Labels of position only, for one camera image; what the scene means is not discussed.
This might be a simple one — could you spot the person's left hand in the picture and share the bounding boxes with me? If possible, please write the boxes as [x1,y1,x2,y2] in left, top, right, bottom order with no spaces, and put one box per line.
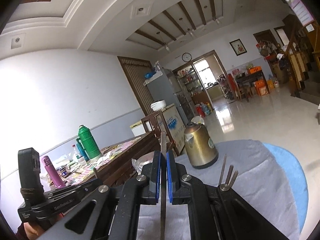
[16,220,63,240]

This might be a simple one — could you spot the purple thermos bottle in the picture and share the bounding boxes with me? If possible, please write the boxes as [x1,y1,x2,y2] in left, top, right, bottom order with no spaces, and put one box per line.
[42,155,66,189]

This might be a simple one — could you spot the dark carved wooden sideboard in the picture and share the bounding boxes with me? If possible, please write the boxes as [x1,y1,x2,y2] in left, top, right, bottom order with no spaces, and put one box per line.
[63,132,160,186]

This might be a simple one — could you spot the grey towel table cover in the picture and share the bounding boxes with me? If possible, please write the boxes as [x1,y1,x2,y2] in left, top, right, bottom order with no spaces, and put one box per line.
[137,140,300,239]

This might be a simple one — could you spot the white bowl with plastic bag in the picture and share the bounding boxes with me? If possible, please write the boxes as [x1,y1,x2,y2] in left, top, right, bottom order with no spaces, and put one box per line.
[131,151,154,174]

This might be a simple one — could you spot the gold electric kettle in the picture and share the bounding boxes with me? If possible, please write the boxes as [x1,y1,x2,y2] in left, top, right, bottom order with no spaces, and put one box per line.
[184,122,219,169]

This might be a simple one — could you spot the green thermos jug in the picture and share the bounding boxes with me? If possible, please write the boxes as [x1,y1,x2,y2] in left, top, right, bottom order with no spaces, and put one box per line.
[76,125,101,161]

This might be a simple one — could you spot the blue round table cover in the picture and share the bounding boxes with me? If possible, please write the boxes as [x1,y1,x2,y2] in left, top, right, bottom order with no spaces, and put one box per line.
[263,142,309,232]

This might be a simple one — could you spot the white electric fan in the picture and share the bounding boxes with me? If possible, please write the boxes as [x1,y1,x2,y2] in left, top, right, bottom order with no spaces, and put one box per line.
[191,115,204,125]

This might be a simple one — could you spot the dark dining table background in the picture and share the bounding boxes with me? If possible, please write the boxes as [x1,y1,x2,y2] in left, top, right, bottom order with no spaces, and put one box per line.
[235,70,270,94]

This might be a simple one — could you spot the grey refrigerator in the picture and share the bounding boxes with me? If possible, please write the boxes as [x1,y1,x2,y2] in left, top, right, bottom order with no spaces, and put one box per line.
[144,69,194,125]

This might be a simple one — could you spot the framed flower picture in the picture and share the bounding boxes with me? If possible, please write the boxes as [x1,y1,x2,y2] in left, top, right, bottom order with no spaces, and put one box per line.
[229,39,247,56]

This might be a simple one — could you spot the round wall clock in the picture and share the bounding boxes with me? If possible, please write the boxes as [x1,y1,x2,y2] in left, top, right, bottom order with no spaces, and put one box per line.
[182,53,192,62]

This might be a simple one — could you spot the wall calendar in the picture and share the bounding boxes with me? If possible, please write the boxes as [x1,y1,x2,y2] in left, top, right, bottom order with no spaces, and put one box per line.
[290,0,314,27]

